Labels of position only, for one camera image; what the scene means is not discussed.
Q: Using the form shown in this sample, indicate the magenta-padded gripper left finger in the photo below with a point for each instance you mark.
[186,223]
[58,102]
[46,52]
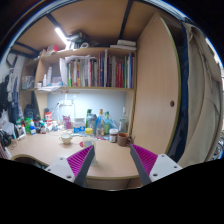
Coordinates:
[80,160]

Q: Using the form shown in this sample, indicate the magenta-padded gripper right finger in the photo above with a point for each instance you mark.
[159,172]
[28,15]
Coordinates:
[146,160]

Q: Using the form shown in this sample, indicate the cream ceramic cup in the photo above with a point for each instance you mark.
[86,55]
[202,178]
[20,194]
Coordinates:
[66,138]

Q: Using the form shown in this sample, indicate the brown ceramic mug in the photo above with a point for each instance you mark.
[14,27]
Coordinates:
[123,139]

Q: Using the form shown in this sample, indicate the blue and white carton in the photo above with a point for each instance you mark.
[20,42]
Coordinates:
[79,126]

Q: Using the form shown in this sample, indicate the magenta pouch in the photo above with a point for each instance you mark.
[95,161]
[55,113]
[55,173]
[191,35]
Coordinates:
[67,122]

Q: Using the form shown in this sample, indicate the grey thermos flask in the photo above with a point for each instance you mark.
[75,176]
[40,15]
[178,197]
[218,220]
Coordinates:
[91,121]

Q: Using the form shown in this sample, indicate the glass jar with white lid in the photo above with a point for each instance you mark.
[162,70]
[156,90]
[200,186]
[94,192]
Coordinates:
[113,136]

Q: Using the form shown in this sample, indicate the small white bottle blue label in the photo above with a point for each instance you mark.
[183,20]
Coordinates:
[54,126]

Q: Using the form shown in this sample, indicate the tall clear bottle gold cap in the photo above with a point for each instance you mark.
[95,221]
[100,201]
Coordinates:
[100,122]

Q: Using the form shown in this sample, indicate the tall clear glass bottle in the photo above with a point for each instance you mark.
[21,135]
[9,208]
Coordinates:
[123,124]

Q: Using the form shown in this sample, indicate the slim green glass bottle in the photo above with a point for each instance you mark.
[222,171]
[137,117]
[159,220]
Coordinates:
[106,126]

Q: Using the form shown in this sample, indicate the green plastic bottle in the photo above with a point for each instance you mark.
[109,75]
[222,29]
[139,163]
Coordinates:
[88,111]

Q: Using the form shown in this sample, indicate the red and white can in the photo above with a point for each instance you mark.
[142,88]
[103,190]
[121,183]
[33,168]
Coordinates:
[48,117]

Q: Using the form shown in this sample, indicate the small white bottle blue cap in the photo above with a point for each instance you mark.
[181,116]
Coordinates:
[32,129]

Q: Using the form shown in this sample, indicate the wooden shelf unit with books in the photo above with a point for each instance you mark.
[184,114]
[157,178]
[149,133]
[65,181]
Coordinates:
[100,89]

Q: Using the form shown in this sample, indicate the wooden wardrobe door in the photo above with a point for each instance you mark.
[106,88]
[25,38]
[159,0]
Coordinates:
[156,86]

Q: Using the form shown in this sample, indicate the beige curtain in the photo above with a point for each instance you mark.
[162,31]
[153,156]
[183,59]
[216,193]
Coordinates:
[200,100]

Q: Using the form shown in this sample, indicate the ceiling light strip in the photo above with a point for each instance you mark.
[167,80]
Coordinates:
[60,35]

